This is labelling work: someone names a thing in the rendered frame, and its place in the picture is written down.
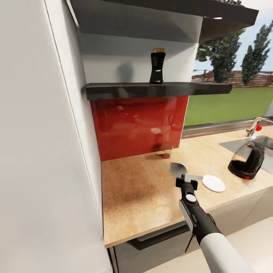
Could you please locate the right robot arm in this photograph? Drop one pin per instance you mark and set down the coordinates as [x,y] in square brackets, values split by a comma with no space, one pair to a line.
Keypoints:
[218,252]

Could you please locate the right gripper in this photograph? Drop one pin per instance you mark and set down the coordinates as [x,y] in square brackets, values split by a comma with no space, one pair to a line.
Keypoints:
[180,182]

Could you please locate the fixed window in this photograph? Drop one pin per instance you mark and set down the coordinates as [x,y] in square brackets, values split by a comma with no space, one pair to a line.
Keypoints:
[244,59]

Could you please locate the bottle of coffee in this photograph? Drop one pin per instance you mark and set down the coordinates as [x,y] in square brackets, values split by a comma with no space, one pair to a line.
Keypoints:
[158,58]

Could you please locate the electric kettle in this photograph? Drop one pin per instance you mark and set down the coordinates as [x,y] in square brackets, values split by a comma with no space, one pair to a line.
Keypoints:
[247,160]

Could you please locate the saucer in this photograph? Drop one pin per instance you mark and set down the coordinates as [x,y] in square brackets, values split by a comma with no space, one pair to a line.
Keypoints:
[213,183]

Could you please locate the fridge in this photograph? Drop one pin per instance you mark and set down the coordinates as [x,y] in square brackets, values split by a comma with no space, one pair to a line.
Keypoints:
[51,206]

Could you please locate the paper coffee filter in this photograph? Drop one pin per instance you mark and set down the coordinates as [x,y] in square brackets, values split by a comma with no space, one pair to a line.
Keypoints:
[178,169]

